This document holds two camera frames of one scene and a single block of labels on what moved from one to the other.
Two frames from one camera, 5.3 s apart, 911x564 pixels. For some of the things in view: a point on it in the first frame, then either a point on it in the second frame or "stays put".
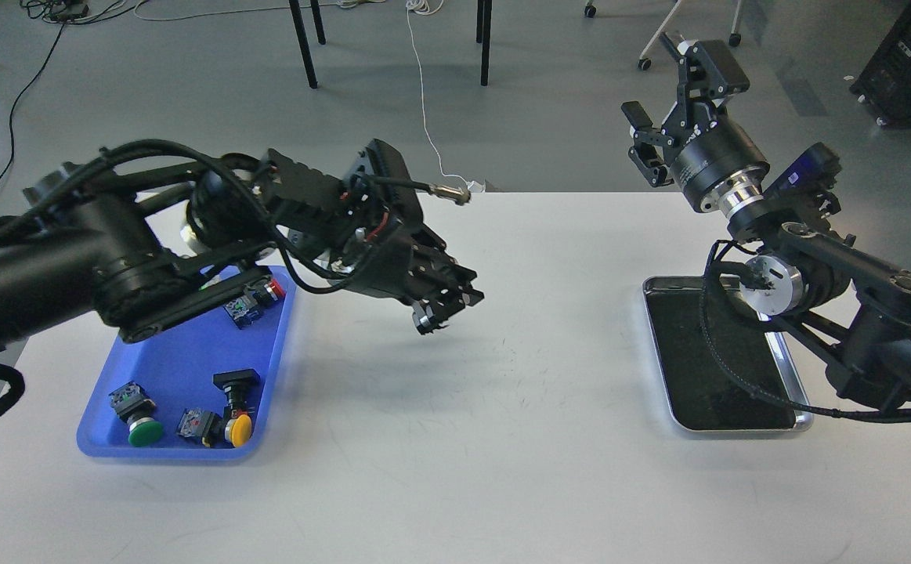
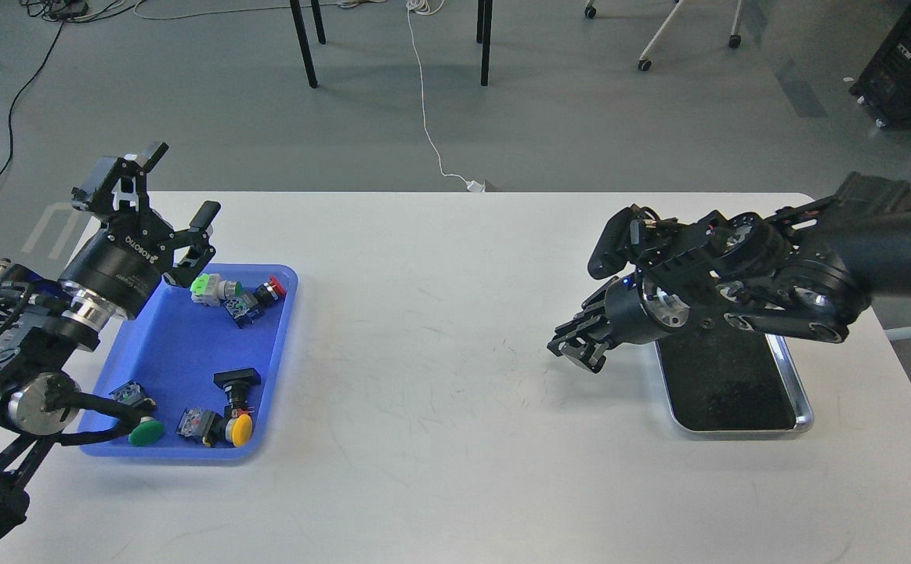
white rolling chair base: (645, 63) stays put
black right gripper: (703, 156) → (637, 310)
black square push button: (236, 385) stays put
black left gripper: (414, 263) → (122, 262)
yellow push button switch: (238, 430) stays put
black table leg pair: (483, 26) stays put
